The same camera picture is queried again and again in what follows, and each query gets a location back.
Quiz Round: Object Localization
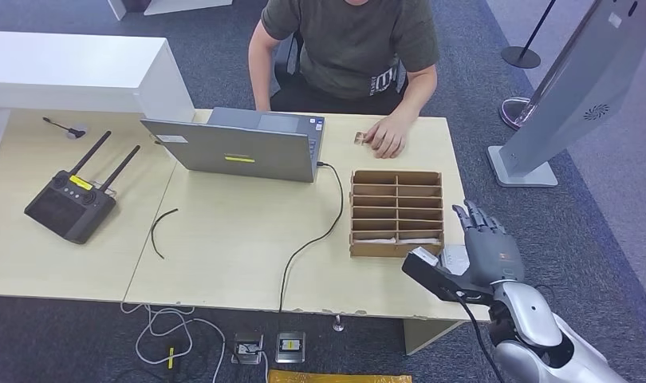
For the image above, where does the person's left hand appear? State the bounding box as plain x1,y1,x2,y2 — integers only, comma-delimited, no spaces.
364,113,412,160

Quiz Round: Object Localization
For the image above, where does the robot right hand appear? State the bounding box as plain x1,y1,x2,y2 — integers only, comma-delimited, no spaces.
444,199,526,289

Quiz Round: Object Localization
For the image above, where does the grey card reader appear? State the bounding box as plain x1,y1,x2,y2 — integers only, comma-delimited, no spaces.
438,243,472,277

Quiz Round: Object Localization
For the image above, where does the person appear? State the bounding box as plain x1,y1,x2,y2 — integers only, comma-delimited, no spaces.
247,0,441,160

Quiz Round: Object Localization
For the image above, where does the cardboard card organizer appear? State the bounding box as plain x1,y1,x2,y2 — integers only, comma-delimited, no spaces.
349,169,445,260

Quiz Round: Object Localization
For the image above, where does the desk side panel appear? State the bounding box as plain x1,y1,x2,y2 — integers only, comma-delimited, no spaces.
404,319,466,356

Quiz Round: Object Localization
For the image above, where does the chrome stanchion base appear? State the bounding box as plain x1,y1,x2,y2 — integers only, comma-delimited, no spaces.
499,97,535,131

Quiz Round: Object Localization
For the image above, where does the grey laptop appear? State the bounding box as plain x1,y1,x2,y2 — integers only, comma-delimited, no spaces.
140,107,327,184

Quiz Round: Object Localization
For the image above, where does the grey kiosk stand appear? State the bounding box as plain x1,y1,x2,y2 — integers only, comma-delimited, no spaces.
487,0,646,188

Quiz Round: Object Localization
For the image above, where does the yellow floor strip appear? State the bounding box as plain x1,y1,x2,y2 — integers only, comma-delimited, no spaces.
267,369,413,383

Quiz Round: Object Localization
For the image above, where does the metal floor socket box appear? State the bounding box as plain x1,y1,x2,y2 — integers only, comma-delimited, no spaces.
274,331,306,364

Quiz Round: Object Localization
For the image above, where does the floor socket with plug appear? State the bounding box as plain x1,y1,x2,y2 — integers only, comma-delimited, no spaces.
231,333,264,365

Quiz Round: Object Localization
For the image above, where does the white furniture base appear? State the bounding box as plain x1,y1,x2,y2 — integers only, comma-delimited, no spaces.
107,0,234,21

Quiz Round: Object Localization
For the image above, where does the small black desk microphone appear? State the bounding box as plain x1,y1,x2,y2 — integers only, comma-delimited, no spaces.
42,116,87,140

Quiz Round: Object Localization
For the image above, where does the black remote controller with antennas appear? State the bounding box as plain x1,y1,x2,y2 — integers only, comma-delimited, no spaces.
24,130,142,245

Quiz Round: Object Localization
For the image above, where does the white counter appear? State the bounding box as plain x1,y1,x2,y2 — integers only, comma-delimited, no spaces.
0,30,196,181

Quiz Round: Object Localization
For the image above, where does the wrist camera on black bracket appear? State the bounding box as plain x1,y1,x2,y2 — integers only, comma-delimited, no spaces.
400,247,496,306

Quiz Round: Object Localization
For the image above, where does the black laptop power cable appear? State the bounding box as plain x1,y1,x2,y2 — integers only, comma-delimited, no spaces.
278,161,345,314

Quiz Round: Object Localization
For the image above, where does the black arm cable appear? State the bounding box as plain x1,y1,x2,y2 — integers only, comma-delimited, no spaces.
452,295,509,383

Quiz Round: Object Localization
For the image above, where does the black stanchion post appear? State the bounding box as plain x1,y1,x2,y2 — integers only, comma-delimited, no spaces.
500,0,558,69

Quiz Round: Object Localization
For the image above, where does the short black cable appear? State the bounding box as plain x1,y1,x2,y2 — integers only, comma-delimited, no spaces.
150,207,179,261

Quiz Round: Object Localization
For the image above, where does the white floor cable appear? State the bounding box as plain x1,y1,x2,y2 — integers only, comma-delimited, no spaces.
120,302,227,383

